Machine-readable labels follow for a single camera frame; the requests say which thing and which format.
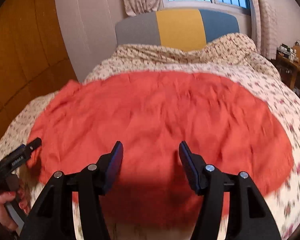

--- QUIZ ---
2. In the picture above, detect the wooden desk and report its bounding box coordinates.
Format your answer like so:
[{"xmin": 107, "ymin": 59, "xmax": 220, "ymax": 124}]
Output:
[{"xmin": 275, "ymin": 52, "xmax": 300, "ymax": 92}]

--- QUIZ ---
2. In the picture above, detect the floral quilt bed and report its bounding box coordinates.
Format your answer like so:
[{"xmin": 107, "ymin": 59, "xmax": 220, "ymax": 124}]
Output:
[{"xmin": 0, "ymin": 33, "xmax": 300, "ymax": 240}]

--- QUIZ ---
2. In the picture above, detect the person's left hand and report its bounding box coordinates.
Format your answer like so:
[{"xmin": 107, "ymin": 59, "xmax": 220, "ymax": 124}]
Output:
[{"xmin": 0, "ymin": 189, "xmax": 29, "ymax": 231}]

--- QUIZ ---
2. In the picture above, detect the orange quilted jacket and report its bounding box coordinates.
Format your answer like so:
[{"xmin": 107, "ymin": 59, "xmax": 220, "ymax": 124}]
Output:
[{"xmin": 27, "ymin": 71, "xmax": 295, "ymax": 219}]

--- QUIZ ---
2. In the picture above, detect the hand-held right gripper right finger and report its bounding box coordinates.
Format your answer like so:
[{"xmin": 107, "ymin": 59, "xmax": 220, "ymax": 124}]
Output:
[{"xmin": 178, "ymin": 141, "xmax": 282, "ymax": 240}]

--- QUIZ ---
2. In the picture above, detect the wooden wardrobe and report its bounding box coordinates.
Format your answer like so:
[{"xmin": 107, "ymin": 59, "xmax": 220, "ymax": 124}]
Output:
[{"xmin": 0, "ymin": 0, "xmax": 77, "ymax": 144}]

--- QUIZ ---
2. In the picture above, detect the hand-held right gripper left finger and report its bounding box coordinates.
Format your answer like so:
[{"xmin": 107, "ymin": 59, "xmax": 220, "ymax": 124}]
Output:
[{"xmin": 20, "ymin": 141, "xmax": 124, "ymax": 240}]

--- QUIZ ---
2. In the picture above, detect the grey yellow blue headboard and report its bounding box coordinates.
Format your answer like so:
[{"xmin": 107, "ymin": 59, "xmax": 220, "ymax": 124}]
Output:
[{"xmin": 115, "ymin": 8, "xmax": 240, "ymax": 53}]

